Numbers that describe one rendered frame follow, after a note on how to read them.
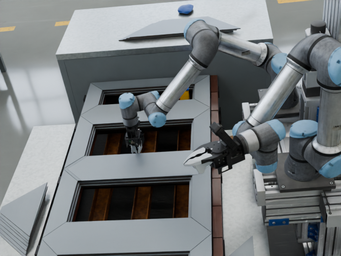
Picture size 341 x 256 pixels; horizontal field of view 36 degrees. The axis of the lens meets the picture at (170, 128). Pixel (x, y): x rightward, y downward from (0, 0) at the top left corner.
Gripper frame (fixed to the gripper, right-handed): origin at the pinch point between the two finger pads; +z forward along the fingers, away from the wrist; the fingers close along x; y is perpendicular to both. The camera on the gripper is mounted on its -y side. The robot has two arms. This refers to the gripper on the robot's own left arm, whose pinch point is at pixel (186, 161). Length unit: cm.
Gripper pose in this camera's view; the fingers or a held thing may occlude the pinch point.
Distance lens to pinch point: 165.5
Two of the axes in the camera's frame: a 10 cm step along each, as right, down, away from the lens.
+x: -4.1, -4.1, 8.2
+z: -9.0, 3.5, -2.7
